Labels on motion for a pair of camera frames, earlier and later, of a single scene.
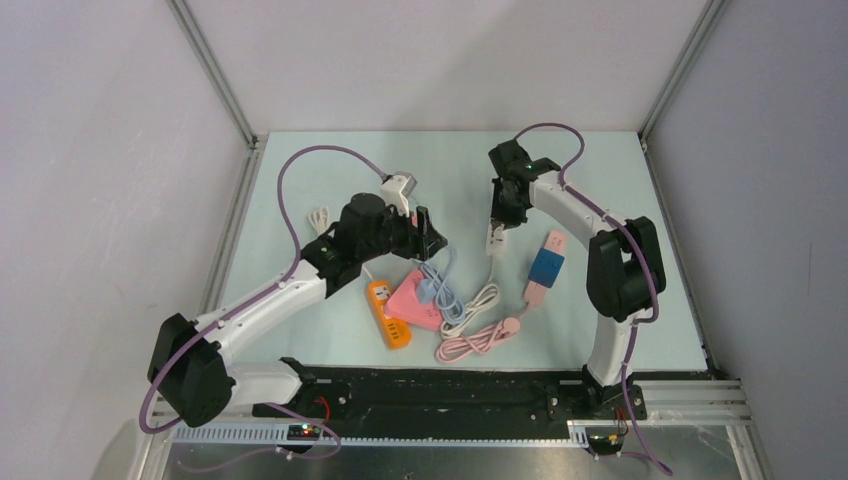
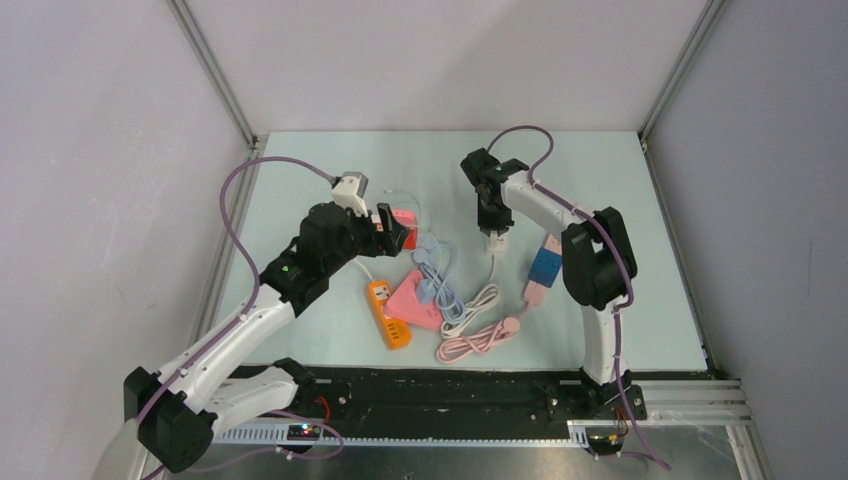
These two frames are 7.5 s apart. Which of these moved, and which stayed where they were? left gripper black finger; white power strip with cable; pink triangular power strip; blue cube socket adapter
Moved: left gripper black finger
Stayed: white power strip with cable; pink triangular power strip; blue cube socket adapter
